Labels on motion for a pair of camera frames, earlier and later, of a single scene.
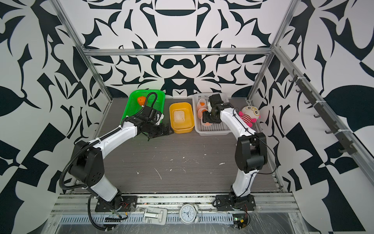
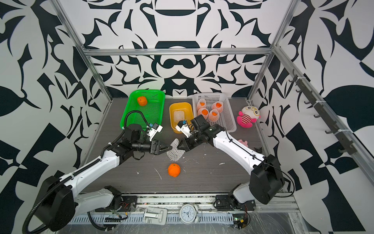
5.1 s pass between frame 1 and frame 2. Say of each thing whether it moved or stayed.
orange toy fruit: stayed
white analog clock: stayed
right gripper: moved
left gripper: moved
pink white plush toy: stayed
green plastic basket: stayed
